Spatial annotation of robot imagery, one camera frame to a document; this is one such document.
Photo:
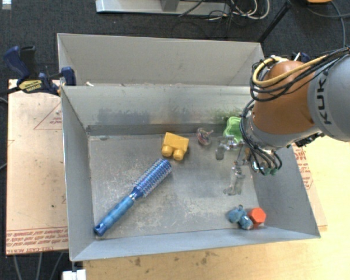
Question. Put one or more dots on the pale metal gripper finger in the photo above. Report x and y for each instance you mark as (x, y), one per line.
(238, 176)
(228, 143)

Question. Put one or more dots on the green wavy cup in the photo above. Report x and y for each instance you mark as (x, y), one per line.
(232, 128)

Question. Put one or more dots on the clear pink spinning top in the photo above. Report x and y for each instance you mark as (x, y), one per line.
(204, 136)

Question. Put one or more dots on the blue toy animal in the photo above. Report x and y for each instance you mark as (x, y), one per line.
(238, 217)

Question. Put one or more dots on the orange hexagonal block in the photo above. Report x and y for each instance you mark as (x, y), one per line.
(257, 216)

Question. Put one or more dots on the yellow toy building block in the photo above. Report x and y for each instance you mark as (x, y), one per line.
(175, 146)

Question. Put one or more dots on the grey metal bin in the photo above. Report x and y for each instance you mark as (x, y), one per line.
(169, 191)

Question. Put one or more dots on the blue round hairbrush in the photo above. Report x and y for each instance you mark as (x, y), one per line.
(140, 189)

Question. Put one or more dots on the brown cardboard board red print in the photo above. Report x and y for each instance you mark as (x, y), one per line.
(35, 171)

